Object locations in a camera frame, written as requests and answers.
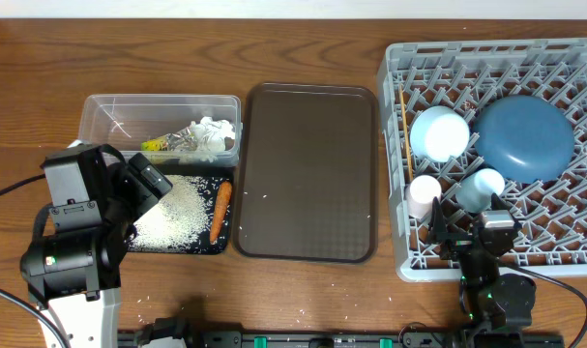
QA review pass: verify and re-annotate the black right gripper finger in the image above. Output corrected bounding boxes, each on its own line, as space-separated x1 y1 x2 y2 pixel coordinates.
491 193 521 230
428 197 447 242

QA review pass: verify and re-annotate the light blue cup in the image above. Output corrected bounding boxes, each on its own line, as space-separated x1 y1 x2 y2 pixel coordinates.
455 168 505 214

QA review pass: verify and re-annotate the pink cup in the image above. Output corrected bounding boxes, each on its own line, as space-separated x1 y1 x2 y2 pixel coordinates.
405 175 442 219

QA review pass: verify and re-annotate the dark blue plate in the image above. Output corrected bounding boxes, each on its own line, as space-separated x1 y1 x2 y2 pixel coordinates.
473 95 575 184

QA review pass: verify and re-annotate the white rice heap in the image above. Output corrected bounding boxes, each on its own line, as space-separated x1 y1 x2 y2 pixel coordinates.
130 175 223 254

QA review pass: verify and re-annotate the light blue bowl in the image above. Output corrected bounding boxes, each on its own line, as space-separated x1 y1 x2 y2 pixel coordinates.
409 105 470 162

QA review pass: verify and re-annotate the white tissue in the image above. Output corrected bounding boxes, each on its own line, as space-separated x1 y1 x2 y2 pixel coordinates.
188 116 236 162

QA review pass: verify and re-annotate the orange carrot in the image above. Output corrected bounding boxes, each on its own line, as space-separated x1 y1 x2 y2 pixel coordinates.
209 181 233 244

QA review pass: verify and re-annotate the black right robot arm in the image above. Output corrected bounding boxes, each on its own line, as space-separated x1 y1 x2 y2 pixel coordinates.
428 193 536 347

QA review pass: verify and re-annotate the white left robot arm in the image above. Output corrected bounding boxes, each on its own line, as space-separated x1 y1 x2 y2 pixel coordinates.
20 144 172 347

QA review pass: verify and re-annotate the grey dishwasher rack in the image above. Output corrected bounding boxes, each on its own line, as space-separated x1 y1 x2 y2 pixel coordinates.
377 38 587 282

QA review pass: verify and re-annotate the black plastic tray bin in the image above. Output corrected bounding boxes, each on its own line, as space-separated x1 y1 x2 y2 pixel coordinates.
126 166 235 256

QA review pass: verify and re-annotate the clear plastic bin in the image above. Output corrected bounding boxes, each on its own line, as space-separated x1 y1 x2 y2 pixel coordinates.
78 94 243 167

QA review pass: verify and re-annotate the brown serving tray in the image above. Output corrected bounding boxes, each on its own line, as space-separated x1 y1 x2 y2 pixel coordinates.
233 82 379 264

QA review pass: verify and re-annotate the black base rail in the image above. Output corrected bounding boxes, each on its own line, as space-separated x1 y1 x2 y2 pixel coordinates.
118 318 565 348

